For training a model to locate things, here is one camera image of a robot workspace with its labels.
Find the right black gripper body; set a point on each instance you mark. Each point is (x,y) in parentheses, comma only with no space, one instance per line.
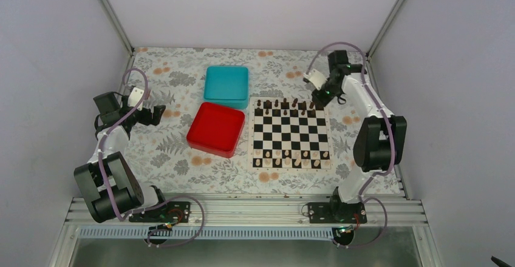
(333,91)

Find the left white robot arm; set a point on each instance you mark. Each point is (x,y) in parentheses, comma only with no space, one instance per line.
(106,181)

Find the black white chessboard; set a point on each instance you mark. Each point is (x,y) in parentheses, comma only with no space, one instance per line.
(292,143)

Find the red plastic tray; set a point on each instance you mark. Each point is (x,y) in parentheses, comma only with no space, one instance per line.
(216,129)

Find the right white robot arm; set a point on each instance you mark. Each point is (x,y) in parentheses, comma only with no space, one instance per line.
(379,144)

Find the floral patterned table mat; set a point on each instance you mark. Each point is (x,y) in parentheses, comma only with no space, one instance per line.
(161,155)

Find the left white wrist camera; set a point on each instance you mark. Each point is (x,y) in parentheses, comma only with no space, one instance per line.
(135,96)

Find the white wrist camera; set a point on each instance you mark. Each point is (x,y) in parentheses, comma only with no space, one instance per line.
(316,78)
(135,96)

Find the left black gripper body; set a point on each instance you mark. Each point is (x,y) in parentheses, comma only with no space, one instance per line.
(146,120)

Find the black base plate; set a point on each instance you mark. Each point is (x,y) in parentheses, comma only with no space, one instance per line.
(340,213)
(173,212)

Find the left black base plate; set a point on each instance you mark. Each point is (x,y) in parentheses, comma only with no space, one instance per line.
(173,212)

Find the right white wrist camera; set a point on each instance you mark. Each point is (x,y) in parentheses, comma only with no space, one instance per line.
(316,78)

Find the aluminium corner post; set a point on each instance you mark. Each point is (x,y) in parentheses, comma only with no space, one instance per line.
(114,20)

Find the aluminium mounting rail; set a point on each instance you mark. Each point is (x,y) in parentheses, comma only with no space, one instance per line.
(288,210)

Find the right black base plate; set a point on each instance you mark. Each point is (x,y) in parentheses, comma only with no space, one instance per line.
(340,213)

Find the teal plastic box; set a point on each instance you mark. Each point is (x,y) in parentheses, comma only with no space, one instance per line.
(227,86)

